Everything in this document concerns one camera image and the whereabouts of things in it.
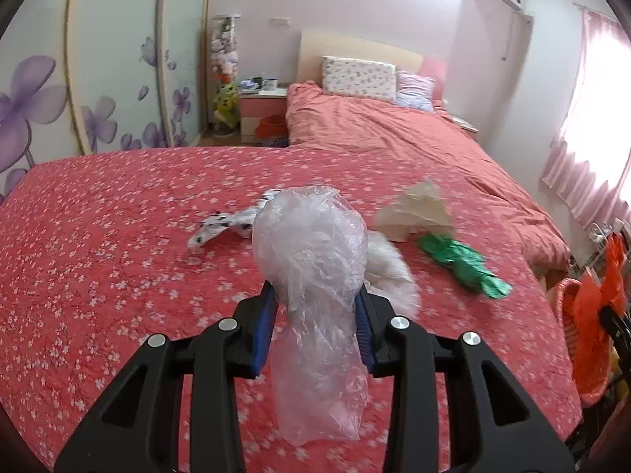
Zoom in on beige and pink headboard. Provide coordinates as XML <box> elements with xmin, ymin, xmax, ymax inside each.
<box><xmin>299</xmin><ymin>30</ymin><xmax>447</xmax><ymax>102</ymax></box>

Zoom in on white floral pillow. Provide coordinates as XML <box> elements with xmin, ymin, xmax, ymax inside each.
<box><xmin>320</xmin><ymin>56</ymin><xmax>399</xmax><ymax>104</ymax></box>

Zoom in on plush toy display tube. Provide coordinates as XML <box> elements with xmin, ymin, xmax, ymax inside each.
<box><xmin>211</xmin><ymin>14</ymin><xmax>242</xmax><ymax>134</ymax></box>

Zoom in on green plastic bag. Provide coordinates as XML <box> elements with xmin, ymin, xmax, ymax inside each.
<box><xmin>418</xmin><ymin>234</ymin><xmax>513</xmax><ymax>300</ymax></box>

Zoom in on large orange plastic bag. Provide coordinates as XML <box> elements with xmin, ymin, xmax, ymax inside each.
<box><xmin>572</xmin><ymin>234</ymin><xmax>631</xmax><ymax>390</ymax></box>

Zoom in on cream plastic bag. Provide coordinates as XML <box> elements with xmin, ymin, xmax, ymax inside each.
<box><xmin>373</xmin><ymin>180</ymin><xmax>457</xmax><ymax>242</ymax></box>

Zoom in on small orange bin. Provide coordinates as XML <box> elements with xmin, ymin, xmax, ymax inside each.
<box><xmin>254</xmin><ymin>114</ymin><xmax>289</xmax><ymax>147</ymax></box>

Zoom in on pink striped pillow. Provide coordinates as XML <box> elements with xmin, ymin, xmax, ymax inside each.
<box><xmin>394</xmin><ymin>70</ymin><xmax>437</xmax><ymax>112</ymax></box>

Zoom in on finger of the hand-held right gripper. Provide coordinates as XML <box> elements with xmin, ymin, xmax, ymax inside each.
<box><xmin>599</xmin><ymin>305</ymin><xmax>631</xmax><ymax>350</ymax></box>

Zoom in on flower print sliding wardrobe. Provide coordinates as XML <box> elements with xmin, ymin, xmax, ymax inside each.
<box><xmin>0</xmin><ymin>0</ymin><xmax>213</xmax><ymax>203</ymax></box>

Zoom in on white black-spotted plastic bag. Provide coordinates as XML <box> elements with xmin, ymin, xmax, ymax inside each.
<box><xmin>186</xmin><ymin>188</ymin><xmax>284</xmax><ymax>250</ymax></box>

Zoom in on bed with coral duvet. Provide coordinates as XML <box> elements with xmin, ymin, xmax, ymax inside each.
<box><xmin>286</xmin><ymin>81</ymin><xmax>573</xmax><ymax>277</ymax></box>

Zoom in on clear bubble wrap bag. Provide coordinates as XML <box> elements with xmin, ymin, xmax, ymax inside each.
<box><xmin>251</xmin><ymin>184</ymin><xmax>370</xmax><ymax>447</ymax></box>

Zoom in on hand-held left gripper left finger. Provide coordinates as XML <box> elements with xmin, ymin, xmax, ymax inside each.
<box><xmin>53</xmin><ymin>281</ymin><xmax>277</xmax><ymax>473</ymax></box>

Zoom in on red floral tablecloth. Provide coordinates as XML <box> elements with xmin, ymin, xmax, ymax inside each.
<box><xmin>0</xmin><ymin>145</ymin><xmax>585</xmax><ymax>473</ymax></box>

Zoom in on pink nightstand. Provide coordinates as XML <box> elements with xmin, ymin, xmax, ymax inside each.
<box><xmin>451</xmin><ymin>114</ymin><xmax>480</xmax><ymax>141</ymax></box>
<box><xmin>239</xmin><ymin>86</ymin><xmax>289</xmax><ymax>146</ymax></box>

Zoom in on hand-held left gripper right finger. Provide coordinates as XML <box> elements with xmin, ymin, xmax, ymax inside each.
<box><xmin>354</xmin><ymin>283</ymin><xmax>577</xmax><ymax>473</ymax></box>

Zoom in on pink curtain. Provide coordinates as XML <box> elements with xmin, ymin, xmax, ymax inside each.
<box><xmin>540</xmin><ymin>5</ymin><xmax>631</xmax><ymax>230</ymax></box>

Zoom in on orange plastic basket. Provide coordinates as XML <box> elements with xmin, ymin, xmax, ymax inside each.
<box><xmin>554</xmin><ymin>278</ymin><xmax>612</xmax><ymax>407</ymax></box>

